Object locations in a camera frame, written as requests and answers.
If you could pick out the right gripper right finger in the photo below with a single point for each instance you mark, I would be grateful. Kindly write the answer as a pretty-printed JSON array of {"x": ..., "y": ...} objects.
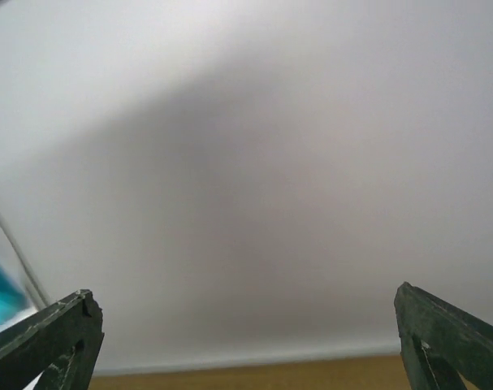
[{"x": 442, "y": 346}]

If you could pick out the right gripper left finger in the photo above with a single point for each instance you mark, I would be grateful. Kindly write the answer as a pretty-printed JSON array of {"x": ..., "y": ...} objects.
[{"x": 57, "y": 347}]

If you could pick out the pink music stand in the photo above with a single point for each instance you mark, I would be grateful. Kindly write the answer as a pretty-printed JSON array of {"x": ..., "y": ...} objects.
[{"x": 16, "y": 266}]

